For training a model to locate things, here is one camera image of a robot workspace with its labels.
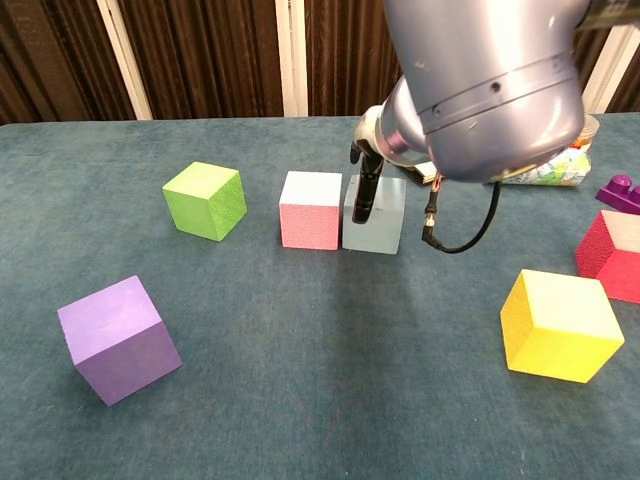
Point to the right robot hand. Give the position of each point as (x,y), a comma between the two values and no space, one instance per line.
(365,190)

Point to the light blue foam cube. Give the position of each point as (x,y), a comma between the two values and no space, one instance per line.
(385,225)

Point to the green foam cube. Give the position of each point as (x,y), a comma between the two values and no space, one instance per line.
(200,200)

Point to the red foam cube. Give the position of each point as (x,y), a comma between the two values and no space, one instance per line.
(600,260)

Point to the dark red folding fan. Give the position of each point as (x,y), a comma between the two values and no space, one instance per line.
(422,175)

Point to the pink foam cube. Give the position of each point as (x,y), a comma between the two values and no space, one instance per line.
(310,225)

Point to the teal table cloth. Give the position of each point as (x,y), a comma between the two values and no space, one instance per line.
(320,350)

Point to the printed light blue drink can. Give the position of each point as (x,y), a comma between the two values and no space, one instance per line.
(565,172)

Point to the dark brown pleated curtain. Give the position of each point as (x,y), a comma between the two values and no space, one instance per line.
(210,50)

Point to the clear jar orange contents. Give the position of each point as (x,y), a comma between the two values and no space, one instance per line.
(590,132)

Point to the yellow foam cube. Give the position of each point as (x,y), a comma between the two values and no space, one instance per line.
(555,340)

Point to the purple toy brick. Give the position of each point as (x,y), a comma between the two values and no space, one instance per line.
(617,197)

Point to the purple foam cube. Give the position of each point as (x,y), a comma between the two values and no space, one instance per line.
(115,340)

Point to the white frame post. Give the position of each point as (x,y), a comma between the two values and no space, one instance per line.
(125,65)
(607,75)
(291,60)

